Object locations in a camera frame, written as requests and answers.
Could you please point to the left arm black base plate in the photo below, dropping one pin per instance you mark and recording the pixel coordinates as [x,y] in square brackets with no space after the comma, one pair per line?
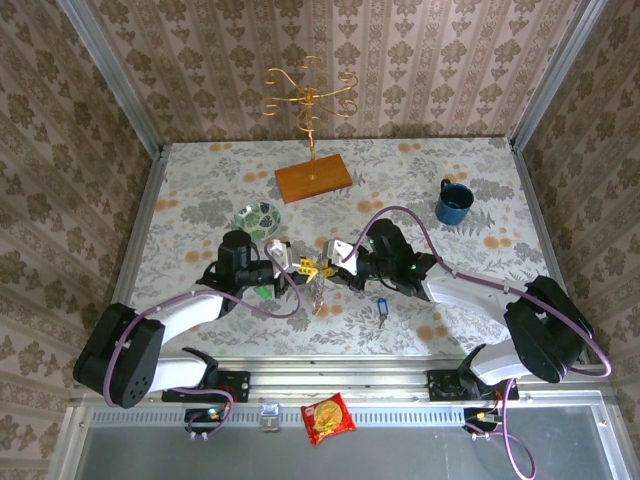
[240,385]

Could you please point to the silver metal clip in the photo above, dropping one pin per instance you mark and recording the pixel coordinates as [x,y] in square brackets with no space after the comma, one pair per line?
[270,417]

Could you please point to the key with green tag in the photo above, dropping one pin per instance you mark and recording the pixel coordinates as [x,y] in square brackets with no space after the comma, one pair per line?
[264,294]

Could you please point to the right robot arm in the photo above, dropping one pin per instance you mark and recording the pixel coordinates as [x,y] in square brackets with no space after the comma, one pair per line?
[465,292]

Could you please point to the aluminium front rail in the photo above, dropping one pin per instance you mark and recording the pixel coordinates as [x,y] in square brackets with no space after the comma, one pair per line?
[340,380]

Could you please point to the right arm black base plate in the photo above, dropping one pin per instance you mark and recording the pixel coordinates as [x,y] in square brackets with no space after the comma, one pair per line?
[436,385]

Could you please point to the leaf pattern bowl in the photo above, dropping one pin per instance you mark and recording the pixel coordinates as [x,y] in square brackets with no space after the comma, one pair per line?
[260,220]

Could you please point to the red snack packet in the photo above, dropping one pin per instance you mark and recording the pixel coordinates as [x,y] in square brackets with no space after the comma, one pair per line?
[327,417]

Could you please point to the blue enamel mug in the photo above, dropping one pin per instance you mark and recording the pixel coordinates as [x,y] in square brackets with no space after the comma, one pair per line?
[452,210]

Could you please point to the grey metal plate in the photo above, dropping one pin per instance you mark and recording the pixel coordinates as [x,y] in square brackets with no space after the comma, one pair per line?
[400,455]

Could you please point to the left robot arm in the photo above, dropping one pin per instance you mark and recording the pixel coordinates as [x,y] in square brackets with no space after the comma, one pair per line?
[195,315]

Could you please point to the aluminium table side rail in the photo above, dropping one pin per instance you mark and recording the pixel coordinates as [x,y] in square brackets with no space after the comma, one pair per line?
[134,250]
[550,250]

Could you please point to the gold hook stand wooden base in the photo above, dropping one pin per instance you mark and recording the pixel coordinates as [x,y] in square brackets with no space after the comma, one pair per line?
[312,180]

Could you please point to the aluminium frame post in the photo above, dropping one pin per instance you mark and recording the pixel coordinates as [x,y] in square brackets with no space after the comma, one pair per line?
[562,65]
[112,67]

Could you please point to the slotted metal strip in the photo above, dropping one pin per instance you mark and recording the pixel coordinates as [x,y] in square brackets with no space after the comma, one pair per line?
[390,416]

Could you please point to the key with blue tag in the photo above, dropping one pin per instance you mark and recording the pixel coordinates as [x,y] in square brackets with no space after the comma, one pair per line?
[382,306]

